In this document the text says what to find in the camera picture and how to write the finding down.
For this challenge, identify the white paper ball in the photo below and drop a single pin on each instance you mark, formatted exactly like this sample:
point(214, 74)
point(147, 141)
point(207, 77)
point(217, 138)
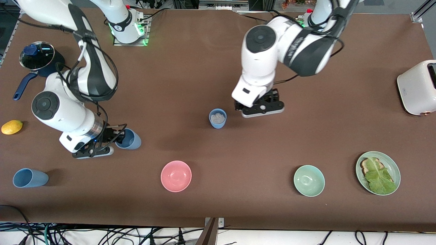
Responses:
point(218, 118)

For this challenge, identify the blue cup holding paper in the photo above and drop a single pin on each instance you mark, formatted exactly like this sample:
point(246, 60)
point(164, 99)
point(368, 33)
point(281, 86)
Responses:
point(218, 125)

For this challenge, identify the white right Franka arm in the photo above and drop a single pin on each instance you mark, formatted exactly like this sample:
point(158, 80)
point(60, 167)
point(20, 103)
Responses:
point(64, 112)

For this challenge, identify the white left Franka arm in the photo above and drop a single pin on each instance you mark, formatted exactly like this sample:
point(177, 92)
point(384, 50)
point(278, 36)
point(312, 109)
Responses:
point(262, 58)

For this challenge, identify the yellow lemon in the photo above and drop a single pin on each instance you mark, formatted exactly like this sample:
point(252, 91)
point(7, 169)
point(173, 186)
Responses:
point(12, 127)

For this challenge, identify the pink bowl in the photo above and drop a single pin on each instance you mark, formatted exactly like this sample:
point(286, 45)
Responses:
point(176, 176)

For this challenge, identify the dark blue saucepan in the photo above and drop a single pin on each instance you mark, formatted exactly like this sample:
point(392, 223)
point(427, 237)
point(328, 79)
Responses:
point(51, 69)

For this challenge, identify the light green bowl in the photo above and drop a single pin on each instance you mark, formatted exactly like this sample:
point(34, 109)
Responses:
point(309, 181)

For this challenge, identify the glass saucepan lid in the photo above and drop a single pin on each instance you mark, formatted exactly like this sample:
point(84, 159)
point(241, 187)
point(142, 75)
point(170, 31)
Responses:
point(35, 58)

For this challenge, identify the brown bread slice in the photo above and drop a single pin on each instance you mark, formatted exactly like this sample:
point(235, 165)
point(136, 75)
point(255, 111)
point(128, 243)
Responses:
point(365, 166)

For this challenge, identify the green lettuce leaf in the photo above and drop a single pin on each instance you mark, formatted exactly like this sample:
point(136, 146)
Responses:
point(379, 178)

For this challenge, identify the light green plate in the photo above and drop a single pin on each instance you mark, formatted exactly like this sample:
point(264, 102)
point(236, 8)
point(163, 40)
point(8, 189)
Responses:
point(393, 166)

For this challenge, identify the white toaster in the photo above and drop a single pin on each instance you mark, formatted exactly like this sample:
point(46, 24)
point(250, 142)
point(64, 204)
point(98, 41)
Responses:
point(415, 88)

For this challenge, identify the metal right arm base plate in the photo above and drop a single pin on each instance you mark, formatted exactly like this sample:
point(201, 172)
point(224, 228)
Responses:
point(146, 34)

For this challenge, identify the metal table edge bracket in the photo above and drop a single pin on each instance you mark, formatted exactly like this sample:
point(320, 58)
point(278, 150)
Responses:
point(221, 223)

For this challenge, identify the grey metal profile post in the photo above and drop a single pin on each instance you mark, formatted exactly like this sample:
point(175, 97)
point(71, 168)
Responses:
point(207, 236)

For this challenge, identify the aluminium frame rail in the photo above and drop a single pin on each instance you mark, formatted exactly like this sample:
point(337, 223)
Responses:
point(420, 12)

